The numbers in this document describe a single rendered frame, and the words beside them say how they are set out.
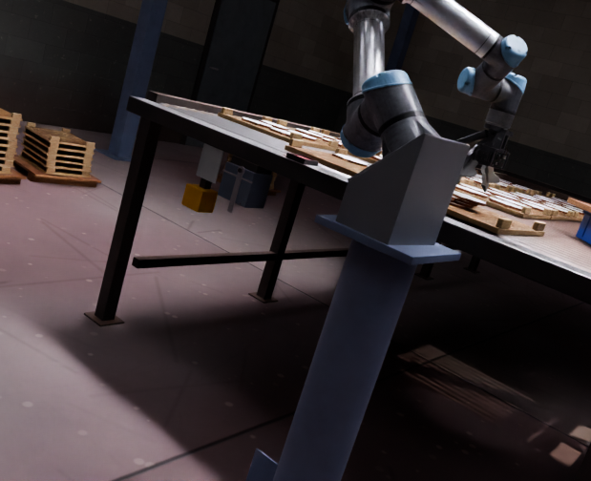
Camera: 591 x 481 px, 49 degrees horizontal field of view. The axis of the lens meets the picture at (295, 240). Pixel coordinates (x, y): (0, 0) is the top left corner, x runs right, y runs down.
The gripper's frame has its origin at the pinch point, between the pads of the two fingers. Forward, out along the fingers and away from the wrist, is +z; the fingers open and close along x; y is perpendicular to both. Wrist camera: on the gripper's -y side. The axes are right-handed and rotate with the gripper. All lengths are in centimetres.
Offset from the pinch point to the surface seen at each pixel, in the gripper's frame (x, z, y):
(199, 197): -49, 32, -70
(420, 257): -53, 13, 35
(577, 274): -14, 8, 49
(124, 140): 83, 82, -457
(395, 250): -58, 13, 32
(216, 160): -46, 18, -70
